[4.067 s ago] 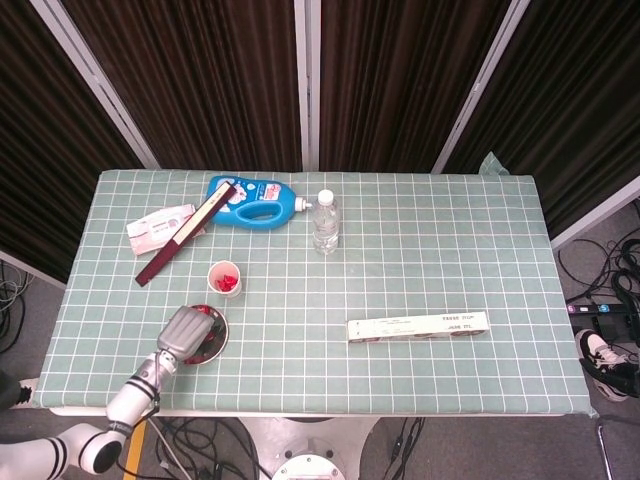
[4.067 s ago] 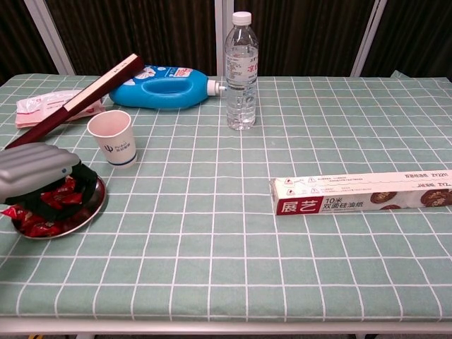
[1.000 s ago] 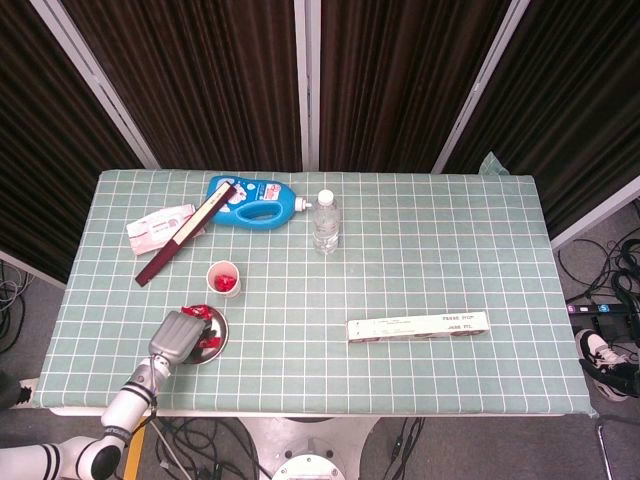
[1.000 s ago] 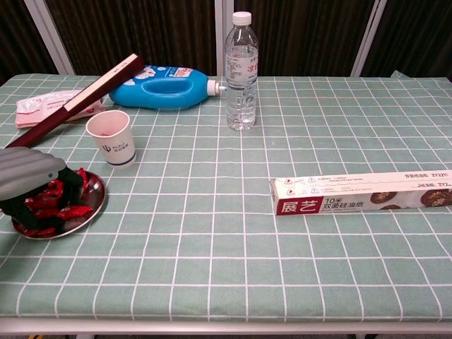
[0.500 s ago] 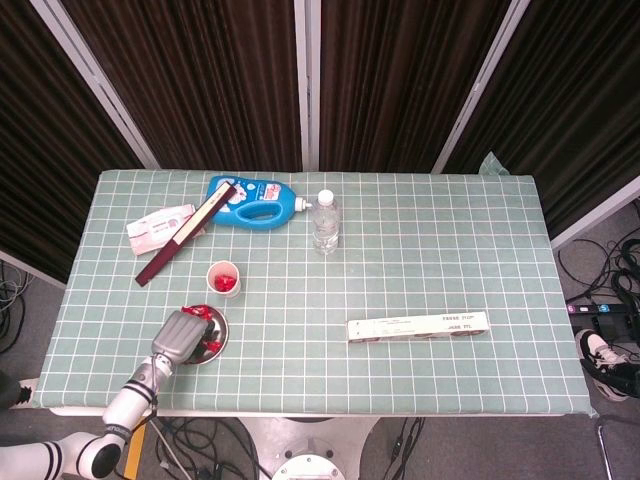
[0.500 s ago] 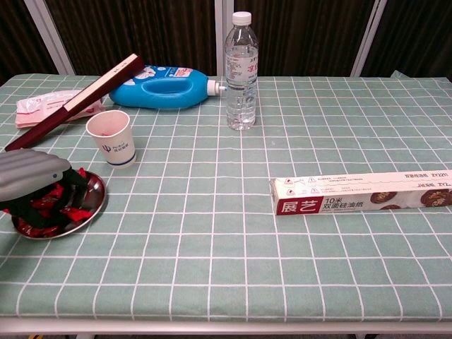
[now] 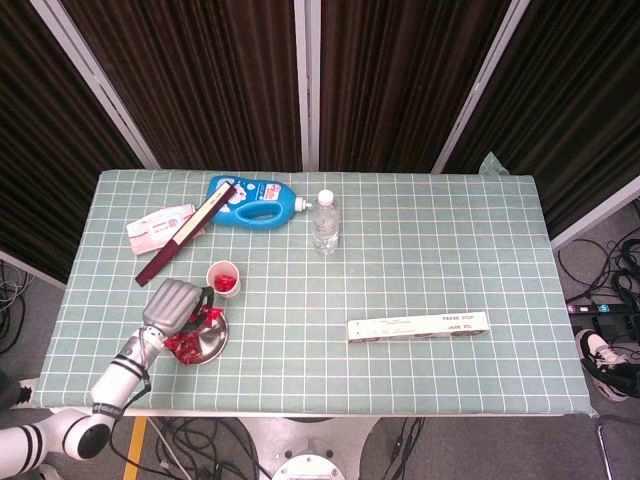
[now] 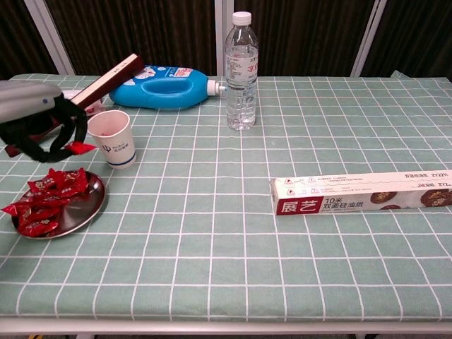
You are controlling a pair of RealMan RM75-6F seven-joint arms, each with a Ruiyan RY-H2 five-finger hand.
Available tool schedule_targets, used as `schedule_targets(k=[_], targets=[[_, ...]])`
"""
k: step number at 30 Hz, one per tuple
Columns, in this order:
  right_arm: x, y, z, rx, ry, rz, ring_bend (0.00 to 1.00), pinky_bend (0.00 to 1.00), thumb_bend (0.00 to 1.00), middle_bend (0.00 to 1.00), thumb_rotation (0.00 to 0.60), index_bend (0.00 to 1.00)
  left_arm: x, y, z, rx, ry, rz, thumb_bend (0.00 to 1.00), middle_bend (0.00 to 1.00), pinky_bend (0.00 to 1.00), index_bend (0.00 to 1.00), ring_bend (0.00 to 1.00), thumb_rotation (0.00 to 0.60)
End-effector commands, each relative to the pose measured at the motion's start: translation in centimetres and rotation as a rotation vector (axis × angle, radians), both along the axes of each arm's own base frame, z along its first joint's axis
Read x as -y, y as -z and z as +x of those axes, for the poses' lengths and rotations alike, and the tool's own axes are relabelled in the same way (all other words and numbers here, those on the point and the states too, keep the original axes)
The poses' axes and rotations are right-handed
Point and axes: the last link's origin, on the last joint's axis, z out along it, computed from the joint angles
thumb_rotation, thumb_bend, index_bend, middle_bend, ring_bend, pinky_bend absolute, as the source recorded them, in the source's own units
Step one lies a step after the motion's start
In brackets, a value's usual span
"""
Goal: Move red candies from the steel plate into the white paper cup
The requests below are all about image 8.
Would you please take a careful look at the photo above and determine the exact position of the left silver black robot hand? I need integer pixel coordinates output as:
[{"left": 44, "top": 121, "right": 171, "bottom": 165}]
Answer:
[{"left": 0, "top": 79, "right": 89, "bottom": 164}]

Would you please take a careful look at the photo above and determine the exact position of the white paper cup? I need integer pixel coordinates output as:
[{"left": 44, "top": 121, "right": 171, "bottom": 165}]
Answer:
[{"left": 87, "top": 109, "right": 138, "bottom": 170}]

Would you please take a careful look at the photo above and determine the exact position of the white pink wet wipes pack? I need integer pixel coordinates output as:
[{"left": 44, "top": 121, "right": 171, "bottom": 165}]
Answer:
[{"left": 59, "top": 88, "right": 106, "bottom": 117}]

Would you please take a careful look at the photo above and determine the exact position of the dark fabric partition screen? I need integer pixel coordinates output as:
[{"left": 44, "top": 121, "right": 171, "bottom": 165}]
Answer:
[
  {"left": 351, "top": 0, "right": 452, "bottom": 78},
  {"left": 222, "top": 0, "right": 388, "bottom": 77},
  {"left": 24, "top": 0, "right": 227, "bottom": 77},
  {"left": 0, "top": 0, "right": 75, "bottom": 84}
]

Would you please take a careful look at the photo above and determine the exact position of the round metal plate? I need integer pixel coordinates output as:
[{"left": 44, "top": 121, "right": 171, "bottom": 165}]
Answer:
[{"left": 11, "top": 169, "right": 107, "bottom": 239}]

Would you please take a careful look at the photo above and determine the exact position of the blue detergent bottle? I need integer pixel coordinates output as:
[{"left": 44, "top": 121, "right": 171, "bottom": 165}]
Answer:
[{"left": 108, "top": 64, "right": 227, "bottom": 110}]

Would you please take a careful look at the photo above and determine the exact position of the clear plastic water bottle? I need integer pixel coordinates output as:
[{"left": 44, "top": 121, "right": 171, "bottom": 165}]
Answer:
[{"left": 225, "top": 11, "right": 260, "bottom": 131}]

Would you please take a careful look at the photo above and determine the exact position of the green checked tablecloth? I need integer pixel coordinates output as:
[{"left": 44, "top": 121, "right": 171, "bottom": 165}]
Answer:
[{"left": 0, "top": 70, "right": 452, "bottom": 323}]

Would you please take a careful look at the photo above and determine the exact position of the baking paper box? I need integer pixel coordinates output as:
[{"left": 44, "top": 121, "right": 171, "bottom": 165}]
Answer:
[{"left": 268, "top": 170, "right": 452, "bottom": 218}]

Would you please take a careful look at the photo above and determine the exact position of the white table frame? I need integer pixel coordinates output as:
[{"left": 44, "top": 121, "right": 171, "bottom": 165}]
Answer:
[{"left": 0, "top": 316, "right": 452, "bottom": 339}]

